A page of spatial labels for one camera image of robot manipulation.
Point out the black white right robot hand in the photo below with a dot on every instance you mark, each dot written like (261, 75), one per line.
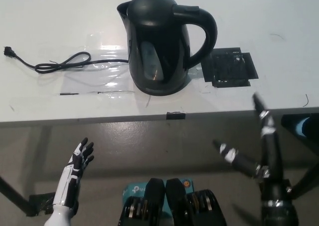
(272, 166)

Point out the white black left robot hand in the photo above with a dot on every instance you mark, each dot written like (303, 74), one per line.
(72, 176)

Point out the black tape square marker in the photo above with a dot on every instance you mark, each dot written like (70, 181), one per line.
(229, 68)

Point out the small black tape strip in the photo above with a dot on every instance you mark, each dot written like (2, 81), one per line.
(175, 115)

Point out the black object with blue patch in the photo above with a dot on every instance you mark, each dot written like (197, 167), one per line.
(302, 126)

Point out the black table leg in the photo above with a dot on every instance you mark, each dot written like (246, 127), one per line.
(13, 196)
(305, 181)

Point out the teal router box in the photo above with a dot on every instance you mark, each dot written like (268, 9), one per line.
(134, 189)

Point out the black electric kettle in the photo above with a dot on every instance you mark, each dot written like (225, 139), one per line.
(162, 36)

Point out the clear plastic tape sheet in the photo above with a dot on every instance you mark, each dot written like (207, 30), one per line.
(107, 59)

